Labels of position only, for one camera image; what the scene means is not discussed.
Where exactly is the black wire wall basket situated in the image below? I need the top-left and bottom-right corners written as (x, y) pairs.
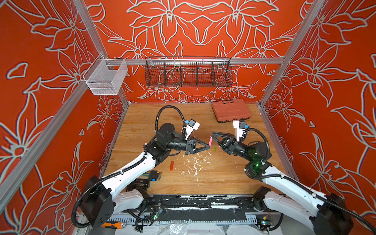
top-left (145, 56), bottom-right (234, 88)

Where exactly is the red plastic tool case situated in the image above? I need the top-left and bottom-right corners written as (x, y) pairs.
top-left (211, 99), bottom-right (251, 122)

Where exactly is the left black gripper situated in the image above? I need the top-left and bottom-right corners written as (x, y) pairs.
top-left (164, 135), bottom-right (209, 157)

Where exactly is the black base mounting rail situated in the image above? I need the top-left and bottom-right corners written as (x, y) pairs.
top-left (147, 194), bottom-right (257, 213)

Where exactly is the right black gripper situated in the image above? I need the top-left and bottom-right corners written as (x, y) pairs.
top-left (214, 134), bottom-right (256, 164)

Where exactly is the orange handled adjustable wrench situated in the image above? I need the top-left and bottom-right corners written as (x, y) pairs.
top-left (101, 221), bottom-right (127, 230)

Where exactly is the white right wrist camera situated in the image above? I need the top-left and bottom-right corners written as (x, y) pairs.
top-left (233, 119), bottom-right (249, 142)

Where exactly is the white mesh wall basket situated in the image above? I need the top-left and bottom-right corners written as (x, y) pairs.
top-left (83, 54), bottom-right (128, 95)

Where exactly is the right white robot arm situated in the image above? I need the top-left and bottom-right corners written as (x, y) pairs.
top-left (211, 129), bottom-right (376, 235)

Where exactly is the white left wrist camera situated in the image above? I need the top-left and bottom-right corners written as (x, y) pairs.
top-left (185, 119), bottom-right (200, 140)

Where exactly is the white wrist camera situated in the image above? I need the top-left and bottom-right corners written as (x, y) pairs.
top-left (185, 119), bottom-right (200, 140)
top-left (233, 119), bottom-right (249, 142)

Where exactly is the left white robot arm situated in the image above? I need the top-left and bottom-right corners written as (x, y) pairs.
top-left (71, 123), bottom-right (210, 228)

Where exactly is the black connector with coloured wires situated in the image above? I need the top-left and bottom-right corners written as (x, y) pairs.
top-left (139, 170), bottom-right (162, 182)

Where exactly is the pink usb drive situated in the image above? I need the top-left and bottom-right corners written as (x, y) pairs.
top-left (208, 136), bottom-right (213, 146)

